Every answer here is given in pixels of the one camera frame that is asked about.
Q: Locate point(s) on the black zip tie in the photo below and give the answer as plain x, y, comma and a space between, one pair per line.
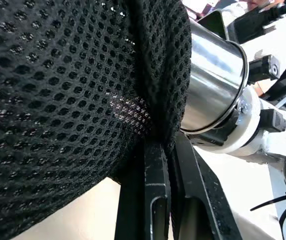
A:
272, 201

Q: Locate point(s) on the shiny metal cup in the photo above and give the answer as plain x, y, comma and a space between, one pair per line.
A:
212, 75

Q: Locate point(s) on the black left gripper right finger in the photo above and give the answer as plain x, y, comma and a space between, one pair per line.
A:
197, 200

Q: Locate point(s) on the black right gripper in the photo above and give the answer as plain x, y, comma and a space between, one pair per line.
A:
212, 136

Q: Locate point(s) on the white robot body housing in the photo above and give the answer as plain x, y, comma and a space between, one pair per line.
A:
265, 42

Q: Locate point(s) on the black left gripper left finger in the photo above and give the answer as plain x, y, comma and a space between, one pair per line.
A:
155, 200

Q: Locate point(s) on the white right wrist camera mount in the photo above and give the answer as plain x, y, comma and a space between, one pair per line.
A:
251, 125

